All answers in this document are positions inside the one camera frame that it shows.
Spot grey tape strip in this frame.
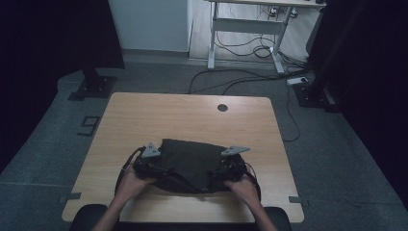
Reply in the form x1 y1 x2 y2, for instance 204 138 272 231
58 192 83 205

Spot dark pleated skirt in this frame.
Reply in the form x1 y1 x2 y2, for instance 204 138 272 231
149 138 241 194

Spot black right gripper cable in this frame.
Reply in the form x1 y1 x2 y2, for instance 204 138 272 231
243 161 262 201

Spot person's left hand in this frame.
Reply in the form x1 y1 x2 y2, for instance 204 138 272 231
114 166 157 202

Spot coiled black cables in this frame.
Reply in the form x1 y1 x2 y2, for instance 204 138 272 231
214 30 307 69

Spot long black floor cable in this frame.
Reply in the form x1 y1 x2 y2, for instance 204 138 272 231
188 68 311 96

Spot black stand with base plate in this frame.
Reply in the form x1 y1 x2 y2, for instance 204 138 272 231
293 18 342 114
66 61 118 102

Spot person's right hand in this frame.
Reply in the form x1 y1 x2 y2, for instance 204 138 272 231
222 174 262 210

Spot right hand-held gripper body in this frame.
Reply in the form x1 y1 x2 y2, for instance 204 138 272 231
213 145 251 185

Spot white power strip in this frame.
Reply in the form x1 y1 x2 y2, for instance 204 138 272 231
286 76 309 87

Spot white desk frame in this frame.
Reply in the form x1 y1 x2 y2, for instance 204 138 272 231
205 0 327 75

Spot thin black floor cable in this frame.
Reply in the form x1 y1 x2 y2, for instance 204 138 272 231
282 84 302 142

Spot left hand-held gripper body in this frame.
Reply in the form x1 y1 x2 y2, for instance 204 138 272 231
132 141 168 181

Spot black curtain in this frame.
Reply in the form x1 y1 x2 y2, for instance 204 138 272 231
0 0 126 174
305 0 408 211

